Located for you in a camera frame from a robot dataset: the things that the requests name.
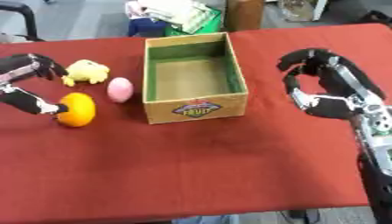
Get green bag with white cloth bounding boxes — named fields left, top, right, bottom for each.
left=137, top=0, right=226, bottom=37

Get black chair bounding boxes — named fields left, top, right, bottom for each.
left=0, top=1, right=46, bottom=42

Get tan cardboard box green inside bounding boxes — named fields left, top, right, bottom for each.
left=141, top=31, right=250, bottom=125

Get pink toy egg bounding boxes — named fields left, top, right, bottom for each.
left=105, top=77, right=137, bottom=104

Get yellow soft toy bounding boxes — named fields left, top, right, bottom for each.
left=61, top=59, right=112, bottom=88

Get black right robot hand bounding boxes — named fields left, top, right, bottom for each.
left=276, top=47, right=388, bottom=121

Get orange toy fruit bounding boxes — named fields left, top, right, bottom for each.
left=55, top=92, right=98, bottom=128

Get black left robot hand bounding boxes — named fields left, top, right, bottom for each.
left=0, top=52, right=71, bottom=116

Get blue and pink bag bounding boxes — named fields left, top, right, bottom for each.
left=123, top=0, right=169, bottom=38

